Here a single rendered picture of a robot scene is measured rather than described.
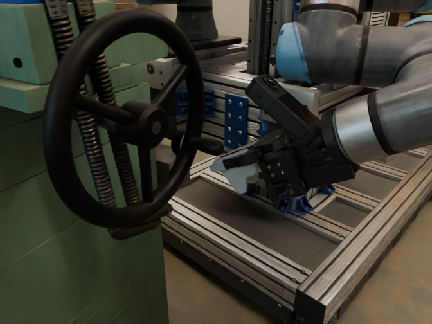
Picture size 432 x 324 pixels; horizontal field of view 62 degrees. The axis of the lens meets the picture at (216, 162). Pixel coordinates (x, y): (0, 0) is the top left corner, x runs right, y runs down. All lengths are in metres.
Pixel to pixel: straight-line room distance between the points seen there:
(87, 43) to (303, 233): 1.04
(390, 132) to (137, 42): 0.49
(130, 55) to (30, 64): 0.27
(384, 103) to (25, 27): 0.40
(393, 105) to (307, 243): 0.89
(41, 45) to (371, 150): 0.40
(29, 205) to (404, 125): 0.53
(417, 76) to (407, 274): 1.23
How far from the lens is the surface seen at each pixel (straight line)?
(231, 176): 0.53
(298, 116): 0.46
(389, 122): 0.41
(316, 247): 1.25
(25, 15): 0.48
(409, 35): 0.50
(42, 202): 0.65
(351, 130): 0.42
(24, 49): 0.49
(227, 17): 4.09
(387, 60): 0.49
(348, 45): 0.49
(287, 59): 0.49
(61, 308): 0.78
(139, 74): 0.74
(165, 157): 0.84
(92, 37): 0.42
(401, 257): 1.66
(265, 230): 1.29
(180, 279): 1.41
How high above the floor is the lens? 0.98
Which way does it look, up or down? 26 degrees down
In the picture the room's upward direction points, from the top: straight up
